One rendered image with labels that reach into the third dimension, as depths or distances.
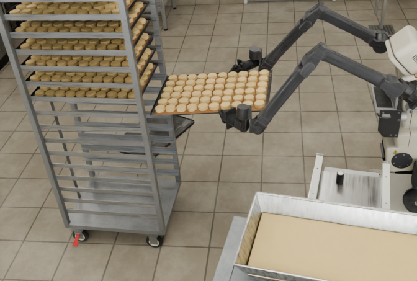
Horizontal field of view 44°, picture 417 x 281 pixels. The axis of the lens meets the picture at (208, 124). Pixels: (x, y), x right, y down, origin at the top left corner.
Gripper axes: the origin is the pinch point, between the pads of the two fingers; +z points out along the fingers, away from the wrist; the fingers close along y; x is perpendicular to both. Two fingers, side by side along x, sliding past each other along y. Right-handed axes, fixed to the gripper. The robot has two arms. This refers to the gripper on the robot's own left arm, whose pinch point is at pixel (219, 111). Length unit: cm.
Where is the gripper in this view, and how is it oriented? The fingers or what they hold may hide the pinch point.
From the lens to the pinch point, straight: 253.2
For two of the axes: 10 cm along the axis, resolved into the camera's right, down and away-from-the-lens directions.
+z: -5.8, -3.9, 7.1
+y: 1.3, 8.2, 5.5
